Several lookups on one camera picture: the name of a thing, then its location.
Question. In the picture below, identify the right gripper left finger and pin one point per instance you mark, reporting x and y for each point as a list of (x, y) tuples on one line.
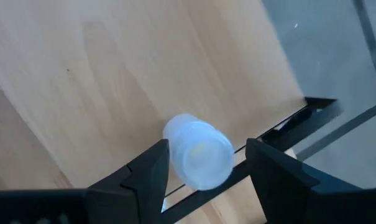
[(138, 199)]

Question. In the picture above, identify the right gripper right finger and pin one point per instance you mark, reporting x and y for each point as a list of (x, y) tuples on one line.
[(277, 186)]

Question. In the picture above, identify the wooden shelf black metal frame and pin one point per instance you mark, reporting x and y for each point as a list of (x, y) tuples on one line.
[(113, 77)]

